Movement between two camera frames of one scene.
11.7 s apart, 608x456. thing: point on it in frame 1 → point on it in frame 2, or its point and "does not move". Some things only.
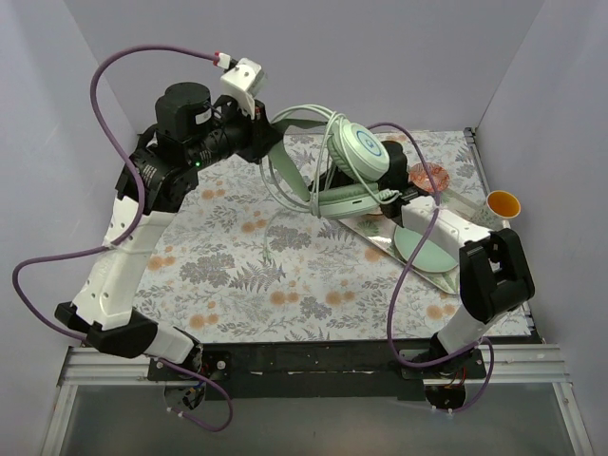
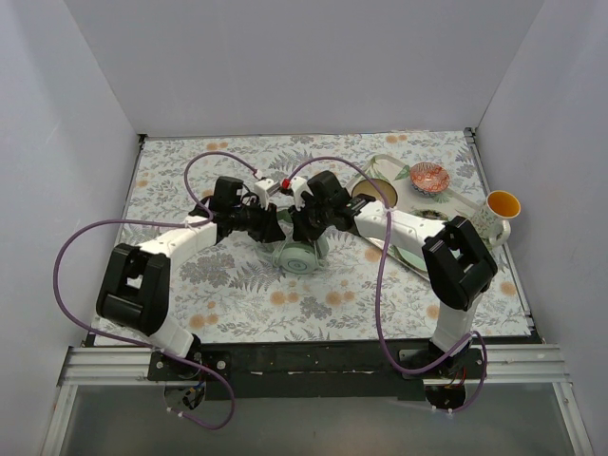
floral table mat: (248, 261) does not move
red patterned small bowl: (419, 178) does not move
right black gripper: (396, 159) → (302, 223)
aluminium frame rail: (87, 367) does not move
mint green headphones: (359, 154) → (297, 256)
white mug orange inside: (500, 206) does not move
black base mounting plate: (312, 370) does not move
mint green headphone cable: (274, 196) → (282, 243)
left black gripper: (261, 138) → (272, 221)
